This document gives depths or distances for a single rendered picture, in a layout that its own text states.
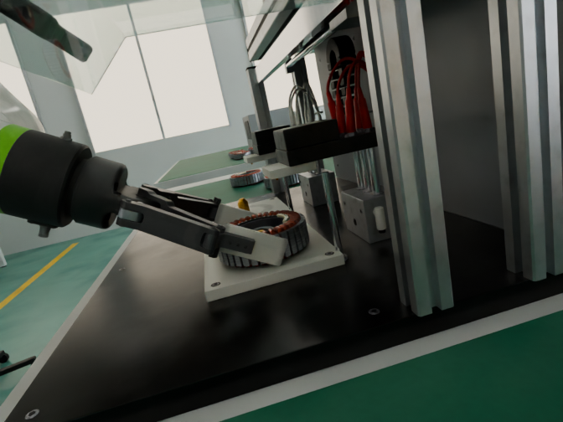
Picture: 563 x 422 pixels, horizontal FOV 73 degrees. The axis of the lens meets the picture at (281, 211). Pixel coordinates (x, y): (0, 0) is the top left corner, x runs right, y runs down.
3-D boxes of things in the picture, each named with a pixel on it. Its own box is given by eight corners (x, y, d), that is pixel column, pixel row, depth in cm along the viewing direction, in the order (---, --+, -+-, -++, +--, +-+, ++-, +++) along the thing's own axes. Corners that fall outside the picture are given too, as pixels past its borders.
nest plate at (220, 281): (207, 302, 39) (204, 291, 38) (206, 257, 53) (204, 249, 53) (345, 264, 41) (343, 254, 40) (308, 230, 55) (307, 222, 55)
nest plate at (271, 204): (206, 239, 62) (204, 232, 62) (206, 219, 76) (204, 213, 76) (294, 217, 64) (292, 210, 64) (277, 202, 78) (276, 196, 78)
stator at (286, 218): (223, 280, 40) (214, 247, 39) (218, 249, 51) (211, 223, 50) (322, 252, 42) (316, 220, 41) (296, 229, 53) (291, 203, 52)
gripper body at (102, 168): (85, 213, 46) (162, 232, 48) (59, 229, 37) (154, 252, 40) (100, 152, 45) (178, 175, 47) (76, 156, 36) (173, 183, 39)
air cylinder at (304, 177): (312, 207, 68) (307, 177, 67) (302, 200, 75) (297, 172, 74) (339, 200, 69) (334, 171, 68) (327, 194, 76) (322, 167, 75)
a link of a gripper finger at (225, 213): (213, 225, 50) (213, 223, 51) (263, 238, 52) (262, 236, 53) (219, 203, 50) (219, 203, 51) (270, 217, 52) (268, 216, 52)
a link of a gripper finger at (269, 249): (224, 222, 39) (224, 223, 39) (287, 239, 41) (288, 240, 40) (216, 249, 40) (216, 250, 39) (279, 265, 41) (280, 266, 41)
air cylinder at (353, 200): (369, 244, 45) (362, 199, 44) (346, 229, 52) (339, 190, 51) (408, 234, 46) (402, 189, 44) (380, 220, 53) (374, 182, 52)
